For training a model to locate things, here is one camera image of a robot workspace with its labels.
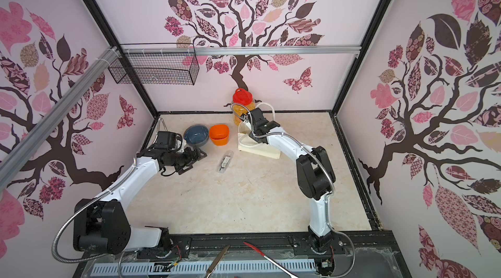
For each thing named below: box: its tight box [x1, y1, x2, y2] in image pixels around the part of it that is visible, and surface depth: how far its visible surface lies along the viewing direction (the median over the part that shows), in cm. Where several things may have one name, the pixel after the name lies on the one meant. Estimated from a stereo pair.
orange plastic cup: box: [209, 123, 230, 147], surface depth 108 cm
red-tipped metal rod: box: [242, 241, 299, 278], surface depth 70 cm
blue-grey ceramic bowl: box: [183, 123, 210, 147], surface depth 108 cm
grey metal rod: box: [204, 244, 231, 278], surface depth 72 cm
